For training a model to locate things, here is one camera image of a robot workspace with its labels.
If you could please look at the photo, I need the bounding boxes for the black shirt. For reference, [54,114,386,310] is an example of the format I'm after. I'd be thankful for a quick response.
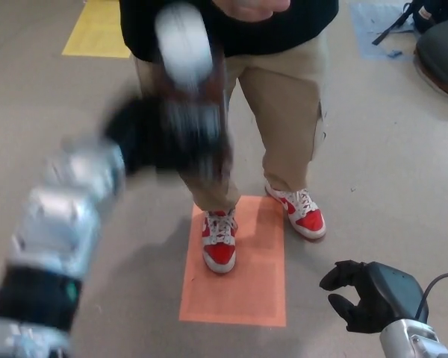
[119,0,340,66]

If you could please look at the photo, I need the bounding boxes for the yellow floor mat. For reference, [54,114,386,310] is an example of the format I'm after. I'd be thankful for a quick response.
[61,0,132,59]

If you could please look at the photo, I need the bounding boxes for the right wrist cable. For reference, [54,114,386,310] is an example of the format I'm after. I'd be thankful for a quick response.
[416,273,448,321]

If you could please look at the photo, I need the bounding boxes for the dark grey round seat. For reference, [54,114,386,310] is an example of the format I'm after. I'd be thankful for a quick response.
[414,16,448,100]

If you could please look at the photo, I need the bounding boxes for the orange floor mat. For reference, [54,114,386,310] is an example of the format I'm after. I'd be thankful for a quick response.
[178,194,287,328]

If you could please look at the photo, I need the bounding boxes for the person's bare hand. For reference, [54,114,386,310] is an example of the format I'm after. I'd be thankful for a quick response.
[223,0,292,18]

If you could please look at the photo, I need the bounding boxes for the red white sneaker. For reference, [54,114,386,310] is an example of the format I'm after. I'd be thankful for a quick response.
[264,181,327,242]
[202,209,238,275]

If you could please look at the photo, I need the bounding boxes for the red white left sneaker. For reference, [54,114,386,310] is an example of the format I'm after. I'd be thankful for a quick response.
[264,181,327,242]

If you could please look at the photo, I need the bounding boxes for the black backpack with straps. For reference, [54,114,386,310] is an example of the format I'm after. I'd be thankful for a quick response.
[371,0,448,45]

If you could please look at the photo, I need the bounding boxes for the brown protein shake bottle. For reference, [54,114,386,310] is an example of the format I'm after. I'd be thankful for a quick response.
[155,3,232,176]

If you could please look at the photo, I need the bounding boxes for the khaki cargo trousers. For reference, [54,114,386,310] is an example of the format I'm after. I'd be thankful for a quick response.
[132,35,329,213]

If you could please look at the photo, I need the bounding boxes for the red white right sneaker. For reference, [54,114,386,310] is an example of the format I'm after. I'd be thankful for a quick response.
[202,209,238,275]

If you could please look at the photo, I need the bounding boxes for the blue floor sheet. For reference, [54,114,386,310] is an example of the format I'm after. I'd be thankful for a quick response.
[349,2,423,60]

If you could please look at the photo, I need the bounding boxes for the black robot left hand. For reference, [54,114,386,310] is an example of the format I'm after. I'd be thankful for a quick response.
[102,95,236,183]

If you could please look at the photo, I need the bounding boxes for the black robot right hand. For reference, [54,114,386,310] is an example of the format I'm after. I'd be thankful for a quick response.
[319,260,430,334]

